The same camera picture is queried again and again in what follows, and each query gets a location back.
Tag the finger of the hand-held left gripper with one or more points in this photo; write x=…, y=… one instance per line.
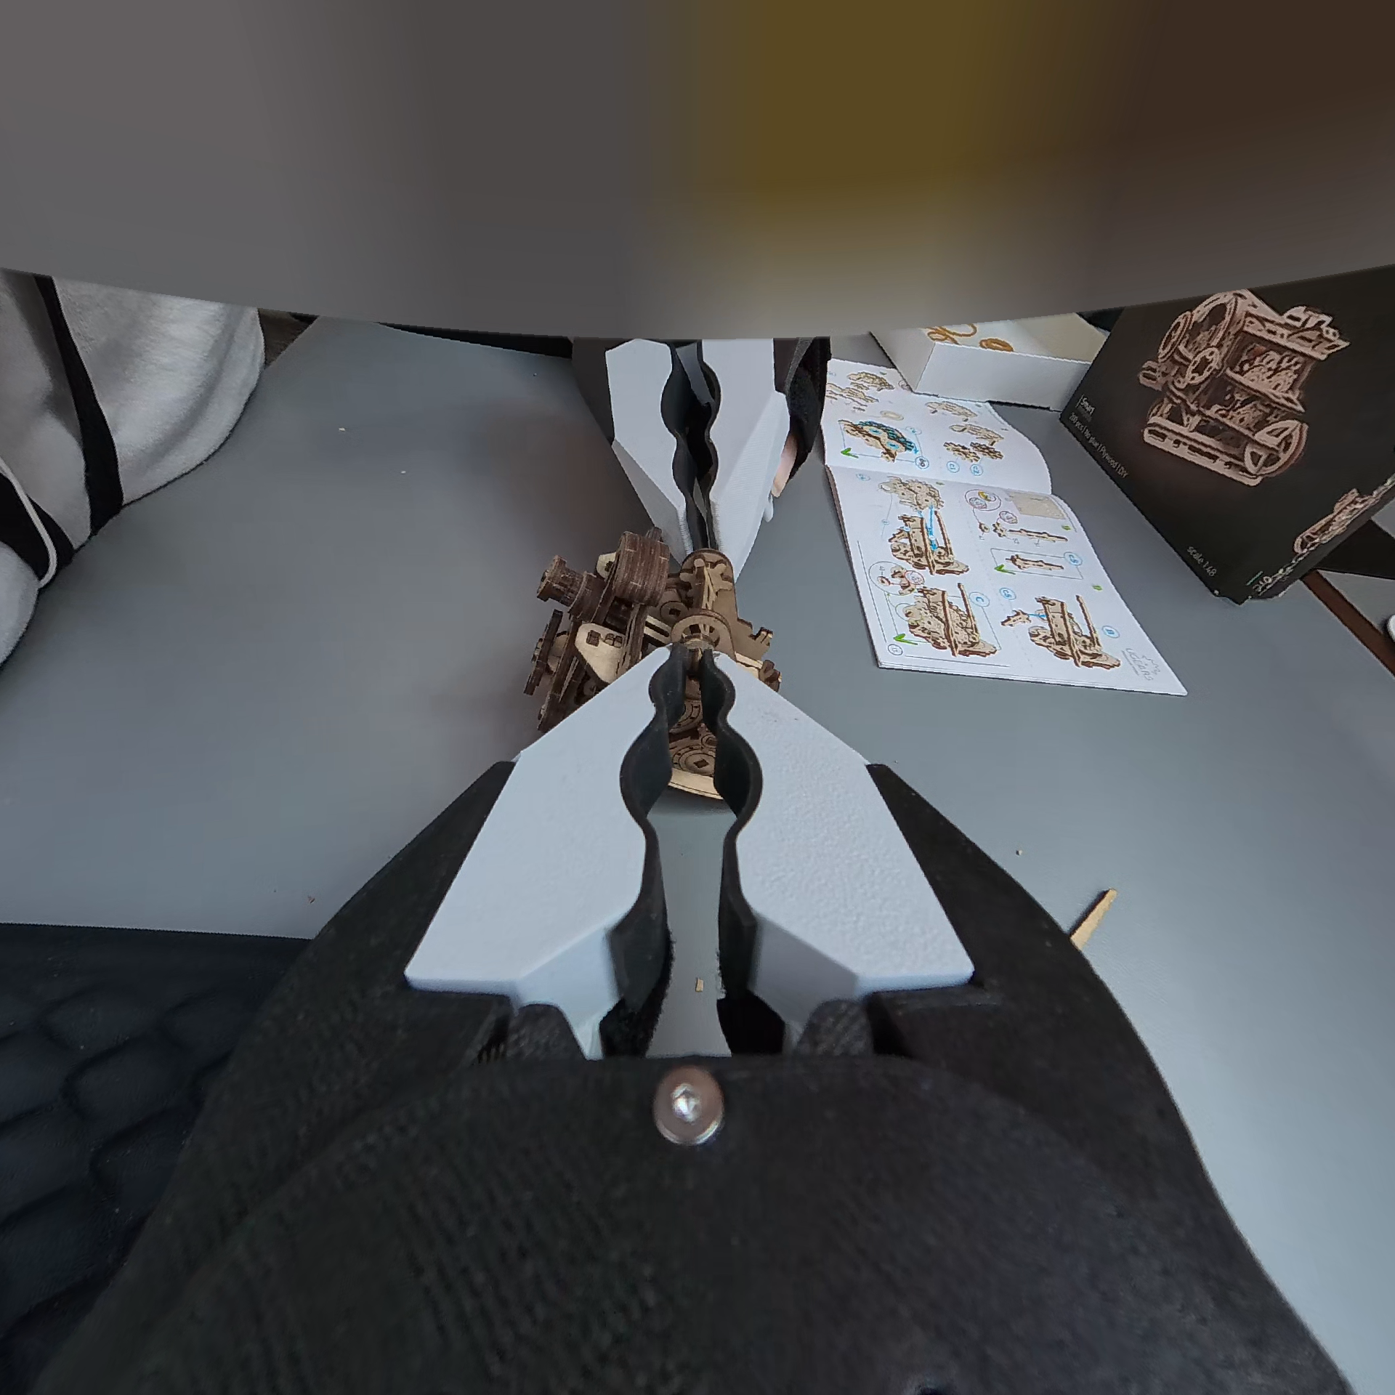
x=754, y=434
x=636, y=413

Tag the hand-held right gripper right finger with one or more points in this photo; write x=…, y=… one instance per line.
x=850, y=872

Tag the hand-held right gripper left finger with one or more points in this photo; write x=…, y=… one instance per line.
x=523, y=872

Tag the wooden mechanical model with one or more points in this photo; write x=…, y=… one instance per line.
x=599, y=623

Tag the grey desk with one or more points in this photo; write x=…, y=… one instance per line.
x=274, y=653

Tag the white cardboard box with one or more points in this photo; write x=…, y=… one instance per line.
x=1003, y=370

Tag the thin wooden stick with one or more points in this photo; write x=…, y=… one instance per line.
x=1092, y=918

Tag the white instruction booklet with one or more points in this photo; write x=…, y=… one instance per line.
x=1003, y=567

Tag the dark model kit box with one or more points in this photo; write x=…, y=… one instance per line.
x=1233, y=434

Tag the person's white t-shirt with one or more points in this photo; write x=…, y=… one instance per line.
x=173, y=380

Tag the black quilted wrist rest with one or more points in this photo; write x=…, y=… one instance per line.
x=87, y=1145

